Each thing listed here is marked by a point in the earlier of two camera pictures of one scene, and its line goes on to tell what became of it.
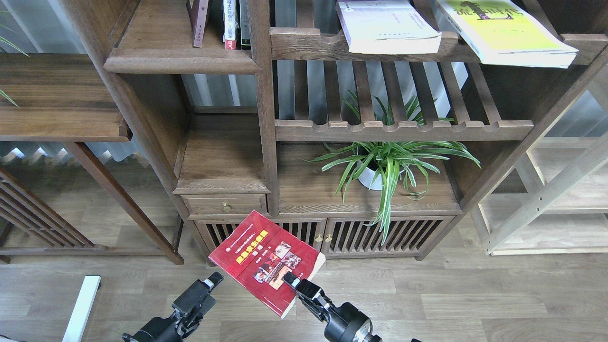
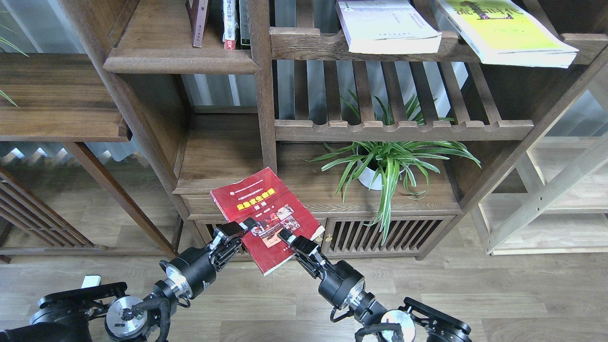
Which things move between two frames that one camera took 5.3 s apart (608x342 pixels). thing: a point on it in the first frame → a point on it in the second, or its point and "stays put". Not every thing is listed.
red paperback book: x=258 y=253 → x=263 y=198
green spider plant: x=376 y=163 stays put
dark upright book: x=245 y=17 stays put
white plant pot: x=366 y=177 stays put
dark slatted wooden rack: x=29 y=226 stays put
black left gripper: x=188 y=313 → x=194 y=267
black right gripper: x=346 y=322 → x=340 y=283
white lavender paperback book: x=386 y=27 stays put
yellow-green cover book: x=504 y=32 stays put
